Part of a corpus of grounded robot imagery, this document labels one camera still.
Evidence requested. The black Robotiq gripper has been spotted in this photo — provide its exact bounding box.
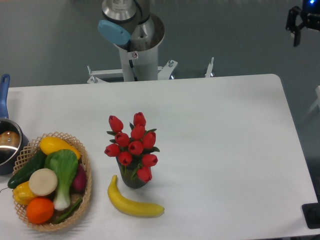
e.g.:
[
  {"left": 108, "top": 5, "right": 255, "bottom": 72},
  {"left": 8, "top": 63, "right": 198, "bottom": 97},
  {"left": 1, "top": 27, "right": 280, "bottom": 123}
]
[{"left": 285, "top": 0, "right": 320, "bottom": 47}]

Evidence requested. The red tulip bouquet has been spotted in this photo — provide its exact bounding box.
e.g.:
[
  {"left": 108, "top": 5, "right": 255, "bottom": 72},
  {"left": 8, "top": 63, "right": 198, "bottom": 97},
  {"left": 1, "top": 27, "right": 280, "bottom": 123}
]
[{"left": 104, "top": 112, "right": 160, "bottom": 183}]

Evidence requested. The dark ribbed vase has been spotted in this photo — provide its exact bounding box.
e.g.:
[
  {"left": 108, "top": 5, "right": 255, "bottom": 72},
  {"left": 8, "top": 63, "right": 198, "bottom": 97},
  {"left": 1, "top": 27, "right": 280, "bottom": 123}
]
[{"left": 116, "top": 158, "right": 147, "bottom": 189}]

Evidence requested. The white stand at right edge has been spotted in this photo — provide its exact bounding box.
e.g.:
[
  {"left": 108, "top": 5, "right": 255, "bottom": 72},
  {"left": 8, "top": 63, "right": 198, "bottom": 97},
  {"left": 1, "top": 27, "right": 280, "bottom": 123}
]
[{"left": 304, "top": 85, "right": 320, "bottom": 118}]

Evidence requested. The black device at table edge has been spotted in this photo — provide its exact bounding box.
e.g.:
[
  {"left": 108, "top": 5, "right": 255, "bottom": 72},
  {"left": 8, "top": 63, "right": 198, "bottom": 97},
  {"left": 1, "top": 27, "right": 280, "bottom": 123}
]
[{"left": 301, "top": 202, "right": 320, "bottom": 229}]

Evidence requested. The yellow banana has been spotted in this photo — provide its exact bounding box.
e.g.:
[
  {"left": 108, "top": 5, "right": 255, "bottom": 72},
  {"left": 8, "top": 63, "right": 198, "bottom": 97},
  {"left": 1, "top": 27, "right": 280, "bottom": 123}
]
[{"left": 107, "top": 175, "right": 165, "bottom": 218}]

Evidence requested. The green bok choy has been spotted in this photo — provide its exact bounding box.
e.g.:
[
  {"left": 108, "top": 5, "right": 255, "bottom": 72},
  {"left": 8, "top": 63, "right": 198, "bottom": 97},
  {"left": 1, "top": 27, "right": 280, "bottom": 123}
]
[{"left": 44, "top": 149, "right": 78, "bottom": 211}]

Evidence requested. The yellow squash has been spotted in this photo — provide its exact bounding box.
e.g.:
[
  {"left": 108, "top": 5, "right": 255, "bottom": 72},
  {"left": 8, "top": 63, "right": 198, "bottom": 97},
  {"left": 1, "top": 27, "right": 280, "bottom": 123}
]
[{"left": 39, "top": 136, "right": 81, "bottom": 160}]

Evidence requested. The green cucumber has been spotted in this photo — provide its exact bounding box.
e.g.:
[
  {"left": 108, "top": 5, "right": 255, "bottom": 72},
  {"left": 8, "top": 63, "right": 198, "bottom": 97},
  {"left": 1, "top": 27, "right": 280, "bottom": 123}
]
[{"left": 7, "top": 150, "right": 47, "bottom": 189}]

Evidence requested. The woven wicker basket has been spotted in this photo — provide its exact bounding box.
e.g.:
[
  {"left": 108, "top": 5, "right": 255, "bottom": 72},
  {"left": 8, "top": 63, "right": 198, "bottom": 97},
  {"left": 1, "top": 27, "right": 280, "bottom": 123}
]
[{"left": 13, "top": 132, "right": 92, "bottom": 232}]

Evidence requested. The green bean pod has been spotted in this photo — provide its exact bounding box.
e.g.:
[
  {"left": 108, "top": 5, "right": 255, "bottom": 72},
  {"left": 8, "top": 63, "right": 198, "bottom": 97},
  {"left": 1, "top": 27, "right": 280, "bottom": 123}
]
[{"left": 52, "top": 198, "right": 83, "bottom": 225}]

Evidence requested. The beige round slice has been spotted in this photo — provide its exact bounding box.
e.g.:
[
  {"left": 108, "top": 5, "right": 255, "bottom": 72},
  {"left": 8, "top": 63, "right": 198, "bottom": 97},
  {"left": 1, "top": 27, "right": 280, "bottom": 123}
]
[{"left": 28, "top": 168, "right": 58, "bottom": 197}]

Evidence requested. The orange fruit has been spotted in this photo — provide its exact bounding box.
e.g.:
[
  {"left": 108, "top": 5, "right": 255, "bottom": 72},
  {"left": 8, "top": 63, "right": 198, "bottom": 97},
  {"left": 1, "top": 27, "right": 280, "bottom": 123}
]
[{"left": 26, "top": 197, "right": 55, "bottom": 225}]

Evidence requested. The yellow bell pepper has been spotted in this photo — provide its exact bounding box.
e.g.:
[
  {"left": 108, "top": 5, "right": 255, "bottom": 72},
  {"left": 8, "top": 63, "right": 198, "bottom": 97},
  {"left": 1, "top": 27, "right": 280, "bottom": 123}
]
[{"left": 12, "top": 181, "right": 38, "bottom": 206}]

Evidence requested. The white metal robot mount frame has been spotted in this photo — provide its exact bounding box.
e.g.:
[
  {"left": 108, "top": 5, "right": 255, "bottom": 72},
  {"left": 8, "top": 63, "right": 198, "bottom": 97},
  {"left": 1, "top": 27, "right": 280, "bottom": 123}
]
[{"left": 86, "top": 56, "right": 215, "bottom": 84}]

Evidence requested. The blue handled saucepan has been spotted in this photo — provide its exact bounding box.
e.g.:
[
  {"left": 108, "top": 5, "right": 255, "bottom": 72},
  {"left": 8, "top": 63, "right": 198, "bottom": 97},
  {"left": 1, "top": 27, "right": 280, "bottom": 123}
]
[{"left": 0, "top": 74, "right": 29, "bottom": 175}]

